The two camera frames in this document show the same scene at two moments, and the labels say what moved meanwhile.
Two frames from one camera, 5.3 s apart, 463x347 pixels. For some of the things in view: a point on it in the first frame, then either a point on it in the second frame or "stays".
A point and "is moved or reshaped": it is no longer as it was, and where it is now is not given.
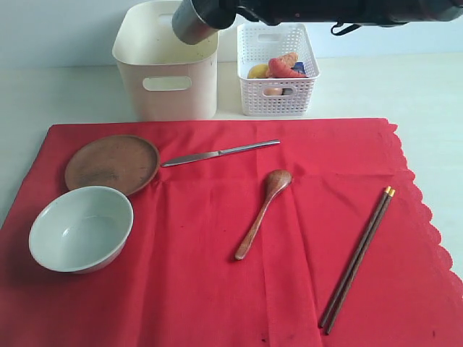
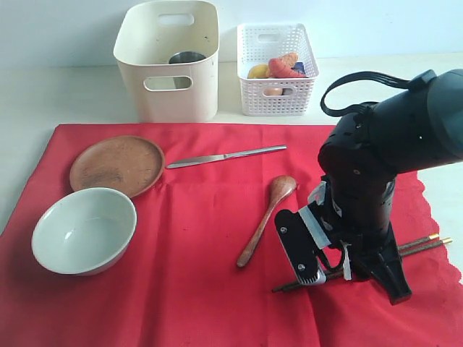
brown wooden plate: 123,163 stays
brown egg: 273,91 stays
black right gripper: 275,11 to 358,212
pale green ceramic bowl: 81,230 stays
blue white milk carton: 299,66 stays
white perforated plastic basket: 257,43 stays
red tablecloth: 177,283 stays
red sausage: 277,68 stays
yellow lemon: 258,71 stays
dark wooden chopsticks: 391,194 to 404,253
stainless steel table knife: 221,152 is moved or reshaped
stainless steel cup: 189,25 to 181,57
